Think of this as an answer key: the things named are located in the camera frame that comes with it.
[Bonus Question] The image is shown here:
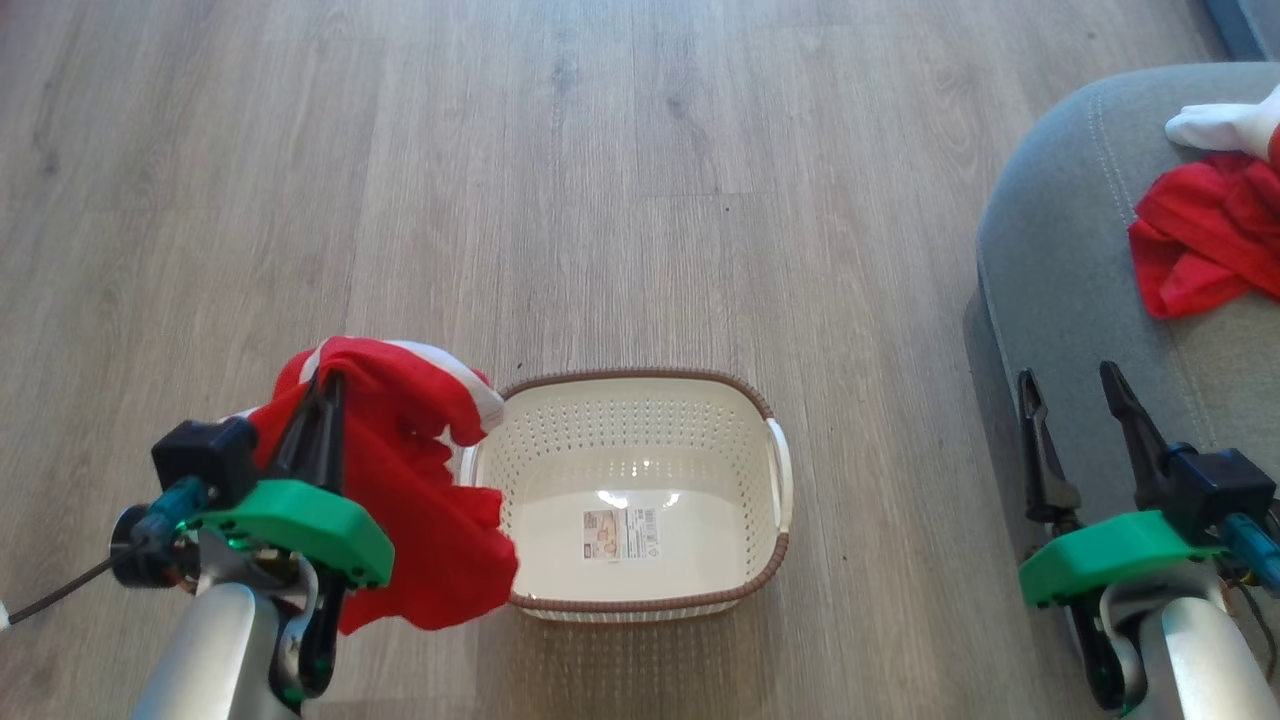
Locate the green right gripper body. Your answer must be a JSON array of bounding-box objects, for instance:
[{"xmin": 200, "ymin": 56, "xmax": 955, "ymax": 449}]
[{"xmin": 1018, "ymin": 511, "xmax": 1227, "ymax": 609}]

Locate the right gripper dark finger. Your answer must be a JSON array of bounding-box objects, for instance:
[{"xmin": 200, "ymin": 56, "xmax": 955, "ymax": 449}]
[
  {"xmin": 1017, "ymin": 369, "xmax": 1082, "ymax": 527},
  {"xmin": 1099, "ymin": 361, "xmax": 1187, "ymax": 514}
]

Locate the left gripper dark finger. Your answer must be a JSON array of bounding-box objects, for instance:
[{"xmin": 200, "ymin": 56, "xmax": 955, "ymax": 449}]
[
  {"xmin": 268, "ymin": 374, "xmax": 327, "ymax": 482},
  {"xmin": 312, "ymin": 375, "xmax": 347, "ymax": 493}
]

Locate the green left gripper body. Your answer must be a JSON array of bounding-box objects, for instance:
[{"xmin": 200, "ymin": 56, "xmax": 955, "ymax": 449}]
[{"xmin": 185, "ymin": 479, "xmax": 396, "ymax": 590}]

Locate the red garment with striped trim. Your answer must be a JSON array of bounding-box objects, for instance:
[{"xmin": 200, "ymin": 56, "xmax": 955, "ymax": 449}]
[{"xmin": 225, "ymin": 336, "xmax": 521, "ymax": 636}]

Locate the red garment with white sleeve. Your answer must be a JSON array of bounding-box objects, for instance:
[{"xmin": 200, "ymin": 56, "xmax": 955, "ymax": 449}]
[{"xmin": 1128, "ymin": 85, "xmax": 1280, "ymax": 319}]

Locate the grey fabric sofa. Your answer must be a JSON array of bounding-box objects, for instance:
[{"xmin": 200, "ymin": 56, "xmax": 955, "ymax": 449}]
[{"xmin": 975, "ymin": 62, "xmax": 1280, "ymax": 720}]

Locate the paper label sticker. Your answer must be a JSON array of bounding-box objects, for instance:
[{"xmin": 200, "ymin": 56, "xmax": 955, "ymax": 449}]
[{"xmin": 583, "ymin": 508, "xmax": 662, "ymax": 562}]

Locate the white perforated plastic laundry basket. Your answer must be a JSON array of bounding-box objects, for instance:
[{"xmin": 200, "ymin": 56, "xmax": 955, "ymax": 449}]
[{"xmin": 460, "ymin": 368, "xmax": 794, "ymax": 623}]

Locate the grey blue rug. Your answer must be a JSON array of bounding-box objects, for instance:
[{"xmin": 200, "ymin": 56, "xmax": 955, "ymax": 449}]
[{"xmin": 1203, "ymin": 0, "xmax": 1280, "ymax": 63}]

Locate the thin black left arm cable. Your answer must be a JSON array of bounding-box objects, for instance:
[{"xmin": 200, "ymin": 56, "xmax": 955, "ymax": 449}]
[{"xmin": 0, "ymin": 555, "xmax": 136, "ymax": 629}]

